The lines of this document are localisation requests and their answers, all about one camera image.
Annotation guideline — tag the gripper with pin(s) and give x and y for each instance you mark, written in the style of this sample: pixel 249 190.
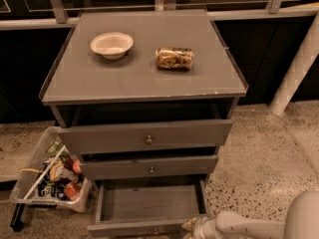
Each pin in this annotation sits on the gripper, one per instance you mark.
pixel 203 229

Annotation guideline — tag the grey bottom drawer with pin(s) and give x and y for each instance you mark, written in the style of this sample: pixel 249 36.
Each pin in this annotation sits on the grey bottom drawer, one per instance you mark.
pixel 148 206

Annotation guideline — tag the grey drawer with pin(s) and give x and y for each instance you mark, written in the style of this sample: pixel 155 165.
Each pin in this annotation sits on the grey drawer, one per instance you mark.
pixel 150 167
pixel 140 136
pixel 148 206

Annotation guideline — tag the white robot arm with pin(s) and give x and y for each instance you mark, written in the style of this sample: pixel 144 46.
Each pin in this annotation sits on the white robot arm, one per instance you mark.
pixel 301 222

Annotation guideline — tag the grey middle drawer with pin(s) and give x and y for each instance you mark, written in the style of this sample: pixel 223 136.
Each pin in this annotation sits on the grey middle drawer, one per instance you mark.
pixel 150 167

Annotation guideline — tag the grey top drawer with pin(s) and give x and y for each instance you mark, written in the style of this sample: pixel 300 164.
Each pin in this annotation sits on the grey top drawer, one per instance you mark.
pixel 140 136

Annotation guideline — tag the grey drawer cabinet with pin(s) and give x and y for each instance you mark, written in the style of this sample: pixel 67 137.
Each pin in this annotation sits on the grey drawer cabinet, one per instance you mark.
pixel 84 88

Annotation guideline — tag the red snack packet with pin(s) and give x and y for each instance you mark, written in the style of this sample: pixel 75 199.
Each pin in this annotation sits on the red snack packet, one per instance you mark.
pixel 72 191

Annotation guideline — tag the white diagonal pole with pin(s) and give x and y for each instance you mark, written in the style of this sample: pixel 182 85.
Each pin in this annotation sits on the white diagonal pole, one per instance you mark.
pixel 299 67

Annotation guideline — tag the blue snack packet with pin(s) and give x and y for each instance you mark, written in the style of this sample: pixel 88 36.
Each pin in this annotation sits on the blue snack packet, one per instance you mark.
pixel 51 190

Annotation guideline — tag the beige snack bag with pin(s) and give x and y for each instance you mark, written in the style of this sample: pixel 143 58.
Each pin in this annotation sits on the beige snack bag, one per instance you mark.
pixel 60 172

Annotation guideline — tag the clear plastic bin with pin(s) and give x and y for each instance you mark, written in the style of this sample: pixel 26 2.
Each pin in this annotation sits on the clear plastic bin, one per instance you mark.
pixel 46 147

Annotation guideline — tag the crushed gold drink can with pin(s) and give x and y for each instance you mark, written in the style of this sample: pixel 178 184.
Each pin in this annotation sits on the crushed gold drink can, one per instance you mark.
pixel 174 58

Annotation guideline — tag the black handled tool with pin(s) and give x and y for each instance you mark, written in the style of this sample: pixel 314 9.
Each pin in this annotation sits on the black handled tool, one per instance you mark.
pixel 16 222

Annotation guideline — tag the metal window rail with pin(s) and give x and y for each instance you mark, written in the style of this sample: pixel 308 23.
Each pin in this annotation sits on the metal window rail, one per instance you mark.
pixel 304 10

